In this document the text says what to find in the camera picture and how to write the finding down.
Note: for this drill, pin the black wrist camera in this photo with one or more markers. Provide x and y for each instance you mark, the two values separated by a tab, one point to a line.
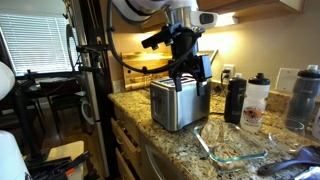
156	37

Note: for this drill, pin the white water bottle with logo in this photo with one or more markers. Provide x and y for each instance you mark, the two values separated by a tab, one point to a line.
255	106

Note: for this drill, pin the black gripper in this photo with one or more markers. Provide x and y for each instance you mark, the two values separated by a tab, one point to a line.
184	46

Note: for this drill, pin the clear drinking glass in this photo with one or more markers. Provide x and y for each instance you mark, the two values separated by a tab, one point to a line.
286	135

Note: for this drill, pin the black water bottle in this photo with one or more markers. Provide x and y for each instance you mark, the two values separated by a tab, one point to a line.
235	100

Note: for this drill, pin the wooden counter drawers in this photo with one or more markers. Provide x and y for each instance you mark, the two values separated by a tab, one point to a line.
128	143

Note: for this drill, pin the black tripod legs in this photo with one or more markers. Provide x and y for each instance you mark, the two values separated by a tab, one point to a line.
56	166

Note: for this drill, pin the black plastic spoon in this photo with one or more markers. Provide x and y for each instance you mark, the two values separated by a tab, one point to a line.
300	158

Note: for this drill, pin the stainless steel toaster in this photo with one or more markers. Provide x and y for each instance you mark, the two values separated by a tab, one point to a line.
176	106

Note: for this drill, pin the black vertical post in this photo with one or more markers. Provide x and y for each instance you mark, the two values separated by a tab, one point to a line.
96	100

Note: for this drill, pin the clear glass baking dish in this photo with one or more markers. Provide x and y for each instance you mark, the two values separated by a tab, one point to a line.
256	150

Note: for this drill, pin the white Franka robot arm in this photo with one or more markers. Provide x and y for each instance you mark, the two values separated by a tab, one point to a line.
140	8

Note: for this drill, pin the wooden upper cabinet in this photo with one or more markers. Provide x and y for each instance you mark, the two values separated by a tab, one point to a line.
260	6

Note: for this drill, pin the dark dining chair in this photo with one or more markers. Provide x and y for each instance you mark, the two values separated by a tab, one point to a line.
63	96

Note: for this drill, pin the grey translucent water bottle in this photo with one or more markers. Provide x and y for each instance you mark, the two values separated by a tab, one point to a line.
301	100

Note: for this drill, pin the white switch plate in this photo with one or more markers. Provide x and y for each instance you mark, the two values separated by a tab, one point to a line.
286	80

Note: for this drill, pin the window with white blinds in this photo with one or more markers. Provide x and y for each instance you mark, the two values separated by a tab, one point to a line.
36	43

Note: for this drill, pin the white wall outlet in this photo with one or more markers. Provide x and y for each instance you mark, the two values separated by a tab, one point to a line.
230	68

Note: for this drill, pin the under cabinet light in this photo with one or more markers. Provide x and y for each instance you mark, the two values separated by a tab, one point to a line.
226	19

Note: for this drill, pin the white rounded object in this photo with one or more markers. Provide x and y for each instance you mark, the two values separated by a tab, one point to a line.
10	156

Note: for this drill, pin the wooden cutting board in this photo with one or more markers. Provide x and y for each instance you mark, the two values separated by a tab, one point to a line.
140	66

